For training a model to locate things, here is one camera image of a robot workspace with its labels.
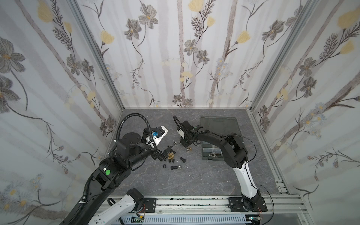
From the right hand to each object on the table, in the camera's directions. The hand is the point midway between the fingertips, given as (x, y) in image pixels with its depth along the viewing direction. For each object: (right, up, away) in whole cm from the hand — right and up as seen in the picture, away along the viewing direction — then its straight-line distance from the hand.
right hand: (186, 139), depth 98 cm
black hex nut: (-14, -16, -10) cm, 24 cm away
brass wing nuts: (-10, -10, -6) cm, 16 cm away
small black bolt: (-2, -12, -8) cm, 15 cm away
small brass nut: (+3, -7, -3) cm, 8 cm away
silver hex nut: (-4, -16, -10) cm, 20 cm away
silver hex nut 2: (-8, -3, 0) cm, 8 cm away
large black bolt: (-8, -16, -11) cm, 22 cm away
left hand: (-9, +6, -38) cm, 40 cm away
